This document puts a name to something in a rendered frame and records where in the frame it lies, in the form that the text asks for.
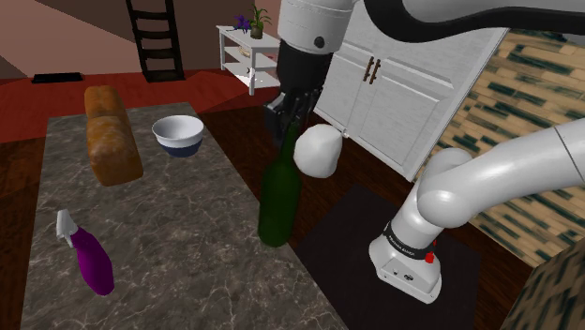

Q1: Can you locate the green glass bottle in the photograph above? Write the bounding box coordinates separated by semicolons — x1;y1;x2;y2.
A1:
257;119;304;249

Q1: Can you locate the black ladder shelf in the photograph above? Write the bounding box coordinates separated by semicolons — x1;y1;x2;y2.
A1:
125;0;187;83

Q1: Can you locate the black floor mat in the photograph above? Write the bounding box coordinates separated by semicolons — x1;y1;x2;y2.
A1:
30;71;84;85

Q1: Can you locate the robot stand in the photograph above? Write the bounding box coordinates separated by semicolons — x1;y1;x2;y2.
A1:
293;182;484;330

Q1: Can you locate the white and blue bowl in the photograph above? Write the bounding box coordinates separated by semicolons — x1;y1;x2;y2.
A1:
151;114;205;159

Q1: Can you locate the purple spray bottle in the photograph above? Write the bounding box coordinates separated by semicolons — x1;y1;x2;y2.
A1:
55;208;116;297

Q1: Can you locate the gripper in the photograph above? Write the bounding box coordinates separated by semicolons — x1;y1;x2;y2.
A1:
263;39;336;148

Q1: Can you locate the white shelf table with plants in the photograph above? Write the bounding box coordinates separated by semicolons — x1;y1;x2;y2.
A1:
216;4;282;97

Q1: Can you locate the white rounded lump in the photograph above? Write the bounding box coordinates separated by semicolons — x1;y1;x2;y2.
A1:
292;123;344;180

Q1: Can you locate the white cabinet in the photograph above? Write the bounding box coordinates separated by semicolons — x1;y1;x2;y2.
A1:
312;0;509;183

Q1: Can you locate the brown bread loaf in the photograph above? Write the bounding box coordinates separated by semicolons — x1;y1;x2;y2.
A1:
83;84;145;188

